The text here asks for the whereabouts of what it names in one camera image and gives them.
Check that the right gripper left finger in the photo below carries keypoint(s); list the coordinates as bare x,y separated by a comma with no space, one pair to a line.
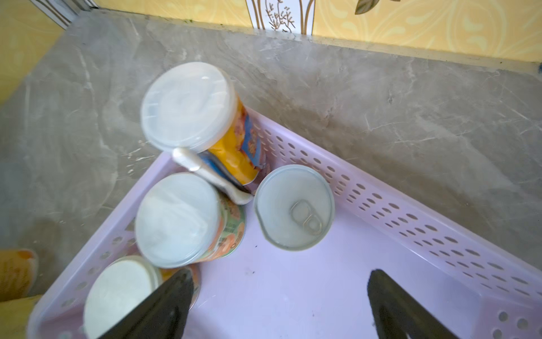
161,315

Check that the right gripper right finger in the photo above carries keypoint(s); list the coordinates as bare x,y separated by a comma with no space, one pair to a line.
397,314

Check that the small orange can white lid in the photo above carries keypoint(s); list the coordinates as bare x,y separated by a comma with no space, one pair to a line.
122,286

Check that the purple plastic basket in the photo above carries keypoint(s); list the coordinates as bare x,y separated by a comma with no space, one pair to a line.
474,288

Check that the green label can white lid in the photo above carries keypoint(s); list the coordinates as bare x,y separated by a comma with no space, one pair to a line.
184,220

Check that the pull-tab can front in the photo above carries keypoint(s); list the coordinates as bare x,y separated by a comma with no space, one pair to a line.
295,207

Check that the pull-tab can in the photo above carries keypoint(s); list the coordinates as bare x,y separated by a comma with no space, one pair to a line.
19,271
14,316
295,207

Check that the tall can with spoon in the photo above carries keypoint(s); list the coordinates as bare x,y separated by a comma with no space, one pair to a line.
194,113

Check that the pull-tab can centre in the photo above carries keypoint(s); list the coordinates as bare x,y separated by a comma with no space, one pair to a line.
14,316

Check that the pull-tab can middle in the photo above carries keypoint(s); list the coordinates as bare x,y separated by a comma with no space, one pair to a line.
19,271

